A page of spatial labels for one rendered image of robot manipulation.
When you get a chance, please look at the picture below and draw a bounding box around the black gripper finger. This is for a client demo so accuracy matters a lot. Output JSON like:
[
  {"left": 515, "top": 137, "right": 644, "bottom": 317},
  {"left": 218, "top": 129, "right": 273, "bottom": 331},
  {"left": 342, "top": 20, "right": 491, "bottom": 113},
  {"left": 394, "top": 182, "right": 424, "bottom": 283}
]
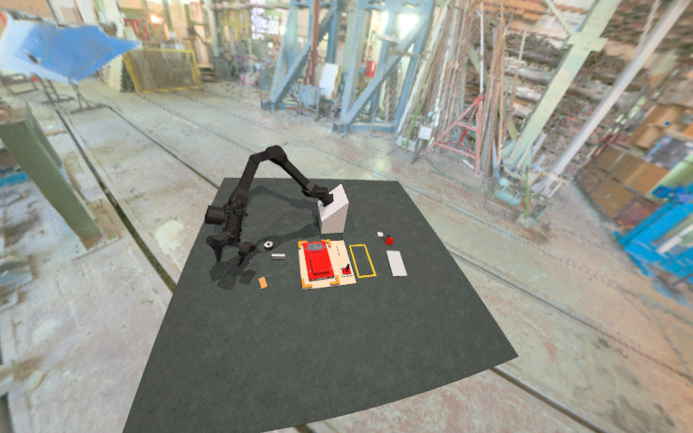
[
  {"left": 237, "top": 251, "right": 249, "bottom": 267},
  {"left": 209, "top": 244, "right": 223, "bottom": 262}
]

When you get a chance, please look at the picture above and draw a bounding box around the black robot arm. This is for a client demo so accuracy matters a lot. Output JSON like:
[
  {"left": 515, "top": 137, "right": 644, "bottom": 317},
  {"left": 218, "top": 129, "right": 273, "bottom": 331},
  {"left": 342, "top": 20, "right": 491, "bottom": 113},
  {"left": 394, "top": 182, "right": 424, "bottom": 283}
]
[{"left": 205, "top": 145, "right": 334, "bottom": 247}]

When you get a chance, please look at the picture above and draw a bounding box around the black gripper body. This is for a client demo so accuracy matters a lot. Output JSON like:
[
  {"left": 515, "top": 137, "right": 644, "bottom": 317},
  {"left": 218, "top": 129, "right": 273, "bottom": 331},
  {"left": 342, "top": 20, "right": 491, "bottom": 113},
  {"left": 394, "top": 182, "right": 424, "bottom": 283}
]
[{"left": 206, "top": 226, "right": 255, "bottom": 253}]

